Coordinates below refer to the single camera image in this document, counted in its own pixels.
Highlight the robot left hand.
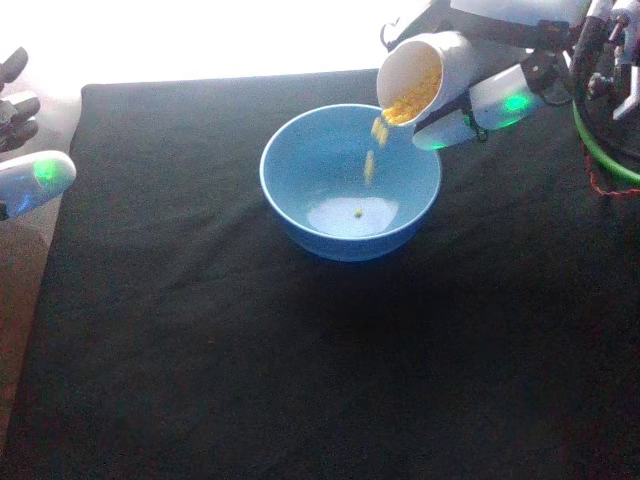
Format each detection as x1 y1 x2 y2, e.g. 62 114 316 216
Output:
0 47 78 221

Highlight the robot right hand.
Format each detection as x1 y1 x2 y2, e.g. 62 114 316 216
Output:
379 0 596 151

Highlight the white paper cup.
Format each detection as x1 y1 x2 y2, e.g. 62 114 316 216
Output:
375 30 489 127

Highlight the yellow corn kernels pouring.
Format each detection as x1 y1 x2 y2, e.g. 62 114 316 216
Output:
352 64 444 219

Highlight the light blue bowl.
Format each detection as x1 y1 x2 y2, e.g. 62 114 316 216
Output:
258 103 443 263

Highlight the black table cloth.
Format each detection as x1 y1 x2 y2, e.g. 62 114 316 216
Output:
0 68 640 480

